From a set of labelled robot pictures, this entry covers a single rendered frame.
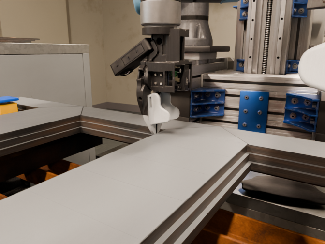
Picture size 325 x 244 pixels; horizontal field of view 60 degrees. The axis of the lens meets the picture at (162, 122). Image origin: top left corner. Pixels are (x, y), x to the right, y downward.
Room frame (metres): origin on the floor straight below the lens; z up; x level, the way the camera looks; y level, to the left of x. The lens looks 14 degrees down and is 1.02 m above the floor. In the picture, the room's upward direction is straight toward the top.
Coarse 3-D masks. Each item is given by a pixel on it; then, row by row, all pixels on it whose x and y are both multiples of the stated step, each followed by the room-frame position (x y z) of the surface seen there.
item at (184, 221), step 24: (72, 120) 0.71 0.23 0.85; (96, 120) 0.70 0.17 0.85; (0, 144) 0.55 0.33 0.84; (24, 144) 0.58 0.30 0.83; (240, 168) 0.44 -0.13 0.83; (264, 168) 0.46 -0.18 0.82; (288, 168) 0.44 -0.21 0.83; (312, 168) 0.42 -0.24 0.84; (216, 192) 0.35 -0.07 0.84; (192, 216) 0.29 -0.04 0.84; (144, 240) 0.22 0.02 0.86; (168, 240) 0.24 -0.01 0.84; (192, 240) 0.28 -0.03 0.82
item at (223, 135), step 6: (186, 132) 0.57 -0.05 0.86; (192, 132) 0.57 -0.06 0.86; (198, 132) 0.57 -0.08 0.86; (204, 132) 0.57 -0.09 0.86; (210, 132) 0.57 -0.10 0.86; (216, 132) 0.57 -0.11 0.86; (222, 132) 0.57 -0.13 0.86; (228, 132) 0.57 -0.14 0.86; (222, 138) 0.52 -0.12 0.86; (228, 138) 0.52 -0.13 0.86; (234, 138) 0.52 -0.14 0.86
